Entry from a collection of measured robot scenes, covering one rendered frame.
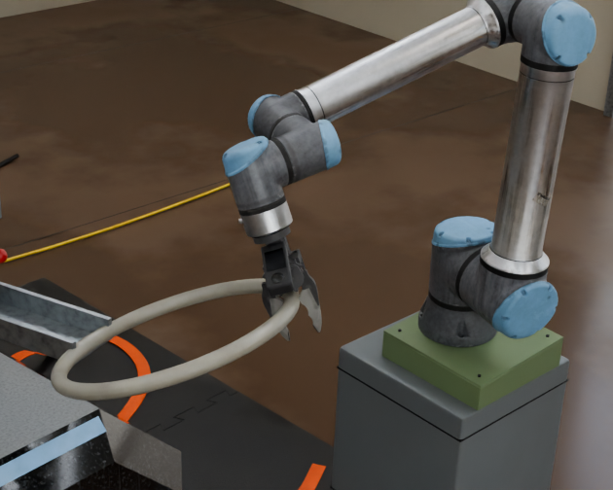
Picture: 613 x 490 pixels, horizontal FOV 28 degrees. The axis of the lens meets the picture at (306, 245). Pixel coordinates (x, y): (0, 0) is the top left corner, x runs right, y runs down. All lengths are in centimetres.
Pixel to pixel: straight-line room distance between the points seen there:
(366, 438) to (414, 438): 17
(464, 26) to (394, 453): 105
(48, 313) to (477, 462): 104
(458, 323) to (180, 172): 337
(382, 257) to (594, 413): 133
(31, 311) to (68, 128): 404
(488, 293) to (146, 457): 87
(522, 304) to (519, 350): 26
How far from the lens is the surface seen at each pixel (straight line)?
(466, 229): 280
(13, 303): 266
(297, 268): 225
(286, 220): 223
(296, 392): 434
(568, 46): 245
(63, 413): 276
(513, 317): 265
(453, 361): 282
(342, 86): 240
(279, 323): 217
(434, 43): 248
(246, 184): 220
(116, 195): 581
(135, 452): 284
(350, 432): 306
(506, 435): 294
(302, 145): 223
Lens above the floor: 239
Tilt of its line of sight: 27 degrees down
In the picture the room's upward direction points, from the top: 2 degrees clockwise
